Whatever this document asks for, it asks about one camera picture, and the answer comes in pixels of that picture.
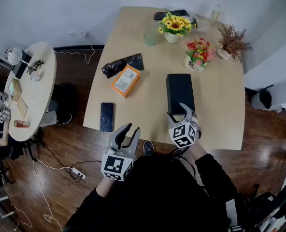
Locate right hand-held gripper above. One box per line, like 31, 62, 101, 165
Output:
167, 102, 202, 149

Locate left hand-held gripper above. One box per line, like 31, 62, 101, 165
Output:
101, 123, 142, 182

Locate black tissue box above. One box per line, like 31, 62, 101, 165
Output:
166, 73, 196, 117

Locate orange box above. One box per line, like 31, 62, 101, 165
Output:
110, 64, 142, 99

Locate person's right forearm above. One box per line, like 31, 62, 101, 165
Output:
188, 143, 238, 199

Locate person's left forearm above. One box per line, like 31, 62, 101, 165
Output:
63, 176, 125, 232

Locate black square box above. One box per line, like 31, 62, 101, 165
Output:
12, 50, 33, 80

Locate person's left shoe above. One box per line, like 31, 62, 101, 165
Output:
143, 140, 155, 157

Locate black smartphone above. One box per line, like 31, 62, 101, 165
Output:
100, 102, 115, 133

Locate white power strip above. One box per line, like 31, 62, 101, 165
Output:
71, 167, 87, 180

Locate red pink flowers in pot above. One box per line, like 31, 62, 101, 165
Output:
184, 35, 217, 73

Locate person's black-clothed torso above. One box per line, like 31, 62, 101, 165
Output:
68, 153, 232, 232

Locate crumpled black plastic bag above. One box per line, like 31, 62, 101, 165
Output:
101, 53, 145, 79

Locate white bag under table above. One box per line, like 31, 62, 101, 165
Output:
39, 111, 73, 128

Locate grey bin with black bag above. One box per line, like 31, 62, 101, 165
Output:
250, 88, 273, 110

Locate green translucent cup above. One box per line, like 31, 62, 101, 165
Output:
143, 27, 158, 46

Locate sunflower bouquet in white pot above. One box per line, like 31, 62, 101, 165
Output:
158, 12, 197, 44

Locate brown dried plant in pot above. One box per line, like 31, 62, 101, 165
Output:
216, 24, 254, 62

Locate clear plastic bag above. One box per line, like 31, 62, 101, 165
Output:
190, 13, 211, 31

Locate black bag behind flowers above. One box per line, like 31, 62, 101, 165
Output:
154, 9, 198, 29

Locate red drink can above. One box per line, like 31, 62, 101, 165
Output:
14, 119, 31, 129

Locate flat wooden lid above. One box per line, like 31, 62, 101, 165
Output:
16, 97, 29, 119

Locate small white cup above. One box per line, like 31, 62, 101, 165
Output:
29, 71, 44, 83

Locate clear plastic bottle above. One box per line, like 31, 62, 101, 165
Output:
209, 4, 222, 21

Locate dark glasses and keys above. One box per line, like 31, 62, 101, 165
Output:
26, 59, 45, 74

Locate white globe lamp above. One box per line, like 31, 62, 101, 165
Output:
5, 46, 24, 66

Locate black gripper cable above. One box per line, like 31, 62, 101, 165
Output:
171, 148, 197, 180

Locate black floor cable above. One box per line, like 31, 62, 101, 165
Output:
40, 141, 103, 178

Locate white wall cable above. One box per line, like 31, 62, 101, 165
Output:
54, 34, 96, 65

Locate white floor cable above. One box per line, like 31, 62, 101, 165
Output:
2, 158, 74, 232

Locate white device by wall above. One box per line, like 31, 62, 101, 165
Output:
269, 100, 286, 113

